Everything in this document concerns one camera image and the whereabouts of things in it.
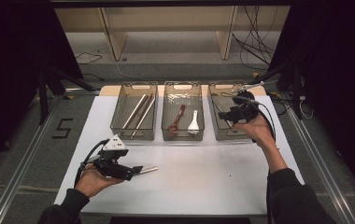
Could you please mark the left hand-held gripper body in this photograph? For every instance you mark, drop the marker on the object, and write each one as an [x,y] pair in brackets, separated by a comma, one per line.
[113,169]

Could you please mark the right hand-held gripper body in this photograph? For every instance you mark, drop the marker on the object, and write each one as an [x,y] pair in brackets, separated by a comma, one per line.
[247,109]

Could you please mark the stainless steel utensil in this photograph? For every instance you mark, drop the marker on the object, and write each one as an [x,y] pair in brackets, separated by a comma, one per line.
[229,123]
[150,170]

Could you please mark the smoky clear plastic bin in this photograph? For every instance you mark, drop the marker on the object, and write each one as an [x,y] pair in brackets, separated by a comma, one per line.
[182,93]
[125,93]
[220,130]

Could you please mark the white ceramic spoon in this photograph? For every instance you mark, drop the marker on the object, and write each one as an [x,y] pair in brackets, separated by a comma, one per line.
[194,125]

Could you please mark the brown wooden spoon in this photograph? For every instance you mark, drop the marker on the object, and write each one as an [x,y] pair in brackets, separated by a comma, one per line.
[177,119]

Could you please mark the brown wooden chopstick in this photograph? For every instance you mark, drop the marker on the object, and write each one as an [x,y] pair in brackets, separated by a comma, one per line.
[140,110]
[144,112]

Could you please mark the person's right hand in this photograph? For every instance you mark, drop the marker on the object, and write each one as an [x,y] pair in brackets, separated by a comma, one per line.
[256,130]

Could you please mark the person's left hand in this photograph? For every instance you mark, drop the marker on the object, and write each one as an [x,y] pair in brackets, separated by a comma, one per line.
[93,183]

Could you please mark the yellow tape piece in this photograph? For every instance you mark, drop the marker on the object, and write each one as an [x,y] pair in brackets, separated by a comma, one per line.
[68,97]
[255,74]

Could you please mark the black metal stand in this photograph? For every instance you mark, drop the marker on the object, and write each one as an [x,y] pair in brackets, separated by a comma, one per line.
[296,93]
[43,99]

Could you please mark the white table sheet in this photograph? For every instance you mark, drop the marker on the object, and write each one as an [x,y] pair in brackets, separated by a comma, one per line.
[197,177]

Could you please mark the black curtain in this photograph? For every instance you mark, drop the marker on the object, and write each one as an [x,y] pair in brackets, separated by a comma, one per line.
[13,62]
[337,77]

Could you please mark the light wooden shelf unit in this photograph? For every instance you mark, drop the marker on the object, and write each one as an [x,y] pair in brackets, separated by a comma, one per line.
[116,37]

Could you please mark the aluminium floor rail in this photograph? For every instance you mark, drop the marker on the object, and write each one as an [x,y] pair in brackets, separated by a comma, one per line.
[20,174]
[322,168]

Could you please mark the black frame bar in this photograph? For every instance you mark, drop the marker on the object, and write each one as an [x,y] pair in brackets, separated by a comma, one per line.
[166,3]

